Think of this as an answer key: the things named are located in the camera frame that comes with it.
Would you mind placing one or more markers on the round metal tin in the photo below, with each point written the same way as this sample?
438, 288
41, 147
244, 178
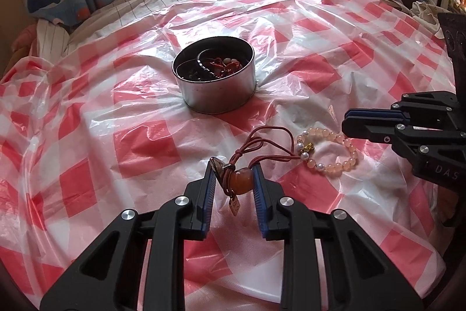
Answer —
218, 96

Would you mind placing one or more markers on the white striped cloth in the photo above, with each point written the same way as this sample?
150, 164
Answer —
51, 37

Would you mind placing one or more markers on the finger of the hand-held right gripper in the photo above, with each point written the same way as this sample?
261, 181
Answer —
367, 129
371, 113

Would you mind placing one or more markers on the pile of mixed jewelry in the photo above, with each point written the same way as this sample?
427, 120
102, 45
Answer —
196, 70

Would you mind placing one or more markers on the orange cloth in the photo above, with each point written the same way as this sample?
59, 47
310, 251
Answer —
23, 39

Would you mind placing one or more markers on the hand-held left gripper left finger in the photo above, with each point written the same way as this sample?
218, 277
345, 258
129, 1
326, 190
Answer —
208, 201

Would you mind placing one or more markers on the red checkered plastic tablecloth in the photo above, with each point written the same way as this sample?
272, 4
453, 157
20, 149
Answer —
109, 114

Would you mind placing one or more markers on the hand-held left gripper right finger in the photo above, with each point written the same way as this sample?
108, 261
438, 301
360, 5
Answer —
260, 201

